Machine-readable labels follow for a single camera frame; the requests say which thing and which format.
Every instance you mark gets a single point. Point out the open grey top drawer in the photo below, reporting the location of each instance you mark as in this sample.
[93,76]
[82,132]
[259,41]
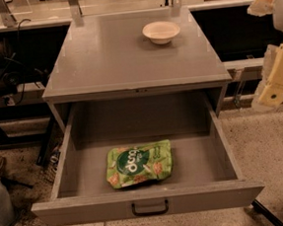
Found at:
[205,175]

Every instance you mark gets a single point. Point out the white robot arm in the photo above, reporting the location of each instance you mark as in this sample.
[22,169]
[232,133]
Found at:
[270,53]

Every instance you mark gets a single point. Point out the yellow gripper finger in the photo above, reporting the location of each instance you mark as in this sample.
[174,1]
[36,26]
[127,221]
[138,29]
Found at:
[260,8]
[271,94]

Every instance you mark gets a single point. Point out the white paper bowl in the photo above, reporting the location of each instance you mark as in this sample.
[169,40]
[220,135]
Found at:
[161,32]

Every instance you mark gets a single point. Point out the black drawer handle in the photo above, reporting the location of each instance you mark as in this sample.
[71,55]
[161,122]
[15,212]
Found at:
[150,208]

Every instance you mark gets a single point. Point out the grey cabinet counter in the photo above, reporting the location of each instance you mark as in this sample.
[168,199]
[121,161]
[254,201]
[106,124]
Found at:
[108,56]

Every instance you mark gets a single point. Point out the green rice chip bag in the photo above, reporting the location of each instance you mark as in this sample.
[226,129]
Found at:
[135,165]

